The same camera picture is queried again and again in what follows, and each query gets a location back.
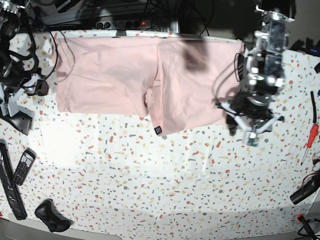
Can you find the black rubber tube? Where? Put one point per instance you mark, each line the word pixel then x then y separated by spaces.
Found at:
pixel 314 119

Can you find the pink T-shirt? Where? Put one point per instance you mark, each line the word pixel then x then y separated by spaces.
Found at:
pixel 175 81

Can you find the long black bar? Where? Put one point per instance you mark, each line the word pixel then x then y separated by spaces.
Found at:
pixel 10 188

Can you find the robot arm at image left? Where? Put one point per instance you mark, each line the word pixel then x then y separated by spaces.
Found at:
pixel 12 17

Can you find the terrazzo pattern table cover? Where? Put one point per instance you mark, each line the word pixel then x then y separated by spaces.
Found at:
pixel 111 175

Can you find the black game controller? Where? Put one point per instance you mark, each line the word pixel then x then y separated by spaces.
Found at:
pixel 51 217

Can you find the red and black plug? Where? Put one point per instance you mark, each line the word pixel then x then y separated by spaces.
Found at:
pixel 305 225

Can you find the red handled screwdriver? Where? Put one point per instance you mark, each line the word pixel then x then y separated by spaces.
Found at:
pixel 312 135

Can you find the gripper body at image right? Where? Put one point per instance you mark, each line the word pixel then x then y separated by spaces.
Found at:
pixel 246 102

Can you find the black cylinder with red wires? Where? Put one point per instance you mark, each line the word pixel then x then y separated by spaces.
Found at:
pixel 308 189

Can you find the black cordless phone handset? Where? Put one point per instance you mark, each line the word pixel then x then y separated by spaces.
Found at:
pixel 25 163

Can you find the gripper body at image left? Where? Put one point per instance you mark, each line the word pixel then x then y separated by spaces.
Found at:
pixel 14 78

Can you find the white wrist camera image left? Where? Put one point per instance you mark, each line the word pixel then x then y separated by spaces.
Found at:
pixel 10 94

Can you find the black power strip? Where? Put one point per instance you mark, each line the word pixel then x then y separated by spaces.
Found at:
pixel 123 25

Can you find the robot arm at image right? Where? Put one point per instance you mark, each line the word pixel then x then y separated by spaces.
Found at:
pixel 264 76

